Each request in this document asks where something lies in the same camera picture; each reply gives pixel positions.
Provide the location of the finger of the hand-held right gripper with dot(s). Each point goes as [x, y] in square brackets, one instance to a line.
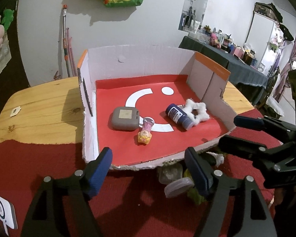
[236, 144]
[249, 122]

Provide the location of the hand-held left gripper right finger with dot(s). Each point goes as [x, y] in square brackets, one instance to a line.
[198, 172]

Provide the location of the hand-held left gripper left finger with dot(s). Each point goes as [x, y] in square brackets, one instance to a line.
[100, 171]

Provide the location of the white ball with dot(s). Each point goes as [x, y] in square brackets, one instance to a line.
[218, 158]

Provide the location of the clear plastic lid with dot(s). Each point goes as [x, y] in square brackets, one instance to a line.
[177, 187]

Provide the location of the orange cardboard box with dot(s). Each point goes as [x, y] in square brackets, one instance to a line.
[128, 150]

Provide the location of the white fluffy scrunchie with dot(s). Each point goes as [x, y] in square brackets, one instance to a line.
[202, 114]

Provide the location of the grey square case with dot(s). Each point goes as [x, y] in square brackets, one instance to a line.
[124, 123]

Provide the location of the small pink yellow doll toy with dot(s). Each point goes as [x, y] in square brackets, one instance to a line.
[145, 134]

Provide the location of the dark blue bottle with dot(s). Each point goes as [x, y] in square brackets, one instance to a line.
[177, 114]

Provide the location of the red knitted mat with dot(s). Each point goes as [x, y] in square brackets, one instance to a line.
[128, 202]

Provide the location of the dark grey covered table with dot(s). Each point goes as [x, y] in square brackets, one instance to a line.
[236, 71]

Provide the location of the black hanging clothes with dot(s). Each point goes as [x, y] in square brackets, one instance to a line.
[286, 32]

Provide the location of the thin black stick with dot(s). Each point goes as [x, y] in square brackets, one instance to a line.
[87, 96]

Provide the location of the white cabinet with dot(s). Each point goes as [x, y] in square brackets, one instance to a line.
[261, 34]

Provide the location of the patterned dark bag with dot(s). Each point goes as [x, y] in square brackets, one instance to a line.
[265, 8]

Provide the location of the white square charger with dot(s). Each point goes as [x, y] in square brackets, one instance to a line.
[2, 207]

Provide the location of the small paper tag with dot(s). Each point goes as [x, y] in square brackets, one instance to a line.
[14, 111]

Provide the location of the pink sticks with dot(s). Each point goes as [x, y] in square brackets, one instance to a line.
[70, 54]

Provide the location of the grey pole with orange grip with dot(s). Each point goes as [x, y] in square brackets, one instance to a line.
[65, 34]

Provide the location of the beige hanging pouch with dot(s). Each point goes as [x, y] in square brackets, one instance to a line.
[1, 61]

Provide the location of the green plush toy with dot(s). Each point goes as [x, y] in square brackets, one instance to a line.
[8, 17]

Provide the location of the tall wall mirror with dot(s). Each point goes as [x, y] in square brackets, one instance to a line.
[197, 5]

